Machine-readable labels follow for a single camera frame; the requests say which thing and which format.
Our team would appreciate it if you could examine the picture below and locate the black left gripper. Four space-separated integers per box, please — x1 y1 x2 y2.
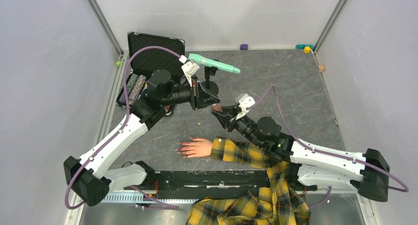
161 75 220 111

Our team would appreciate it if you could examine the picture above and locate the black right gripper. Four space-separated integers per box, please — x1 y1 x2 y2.
212 104 263 149

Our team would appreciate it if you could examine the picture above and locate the pink nail polish bottle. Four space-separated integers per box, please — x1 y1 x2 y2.
211 104 223 113

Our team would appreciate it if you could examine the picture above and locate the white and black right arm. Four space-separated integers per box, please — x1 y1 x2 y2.
211 104 390 202

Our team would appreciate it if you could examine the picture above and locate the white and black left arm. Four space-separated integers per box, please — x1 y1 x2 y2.
64 70 220 207

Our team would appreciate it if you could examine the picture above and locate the mannequin hand with stained nails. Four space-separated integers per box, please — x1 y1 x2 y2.
175 138 212 158

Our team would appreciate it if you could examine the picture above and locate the black microphone stand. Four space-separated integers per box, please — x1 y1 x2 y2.
202 61 219 95

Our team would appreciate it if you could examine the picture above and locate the mint green microphone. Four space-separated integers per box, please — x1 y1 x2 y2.
188 53 241 74

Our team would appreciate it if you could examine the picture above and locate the purple cube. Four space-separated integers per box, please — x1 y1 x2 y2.
240 44 248 50

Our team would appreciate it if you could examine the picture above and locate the black poker chip case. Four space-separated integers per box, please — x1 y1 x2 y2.
126 32 185 104

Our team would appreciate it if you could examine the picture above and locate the teal block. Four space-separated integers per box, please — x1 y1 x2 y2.
295 44 314 49

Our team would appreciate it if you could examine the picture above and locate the yellow cube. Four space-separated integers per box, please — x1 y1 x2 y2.
303 46 312 53

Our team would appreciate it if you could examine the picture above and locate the tan cube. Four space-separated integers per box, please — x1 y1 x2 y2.
318 65 324 73

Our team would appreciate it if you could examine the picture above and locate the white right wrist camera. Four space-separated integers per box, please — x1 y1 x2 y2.
235 93 255 120

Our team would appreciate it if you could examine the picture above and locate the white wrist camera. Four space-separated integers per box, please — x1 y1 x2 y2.
178 53 200 87
235 93 255 120

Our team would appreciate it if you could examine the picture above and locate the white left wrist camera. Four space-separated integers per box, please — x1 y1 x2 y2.
178 53 200 87

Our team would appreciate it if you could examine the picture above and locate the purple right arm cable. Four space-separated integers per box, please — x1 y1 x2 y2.
246 83 410 193

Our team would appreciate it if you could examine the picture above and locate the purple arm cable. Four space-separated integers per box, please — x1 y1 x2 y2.
64 46 182 210
246 83 410 193

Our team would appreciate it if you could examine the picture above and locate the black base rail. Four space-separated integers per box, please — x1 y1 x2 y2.
138 170 270 199

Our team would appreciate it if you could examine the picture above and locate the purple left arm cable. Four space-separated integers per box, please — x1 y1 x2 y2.
64 46 182 210

